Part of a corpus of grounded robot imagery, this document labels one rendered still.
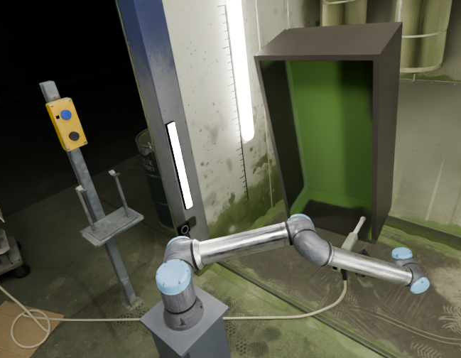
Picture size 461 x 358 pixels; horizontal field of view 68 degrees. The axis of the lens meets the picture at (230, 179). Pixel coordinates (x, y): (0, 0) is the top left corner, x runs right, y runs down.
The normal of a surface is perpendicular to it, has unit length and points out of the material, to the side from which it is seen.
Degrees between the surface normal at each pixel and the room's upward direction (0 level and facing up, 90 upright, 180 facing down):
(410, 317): 0
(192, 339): 0
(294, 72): 102
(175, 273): 5
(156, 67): 90
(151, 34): 90
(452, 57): 90
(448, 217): 57
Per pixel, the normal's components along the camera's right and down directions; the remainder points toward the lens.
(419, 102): -0.63, -0.10
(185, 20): 0.74, 0.25
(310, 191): -0.25, -0.75
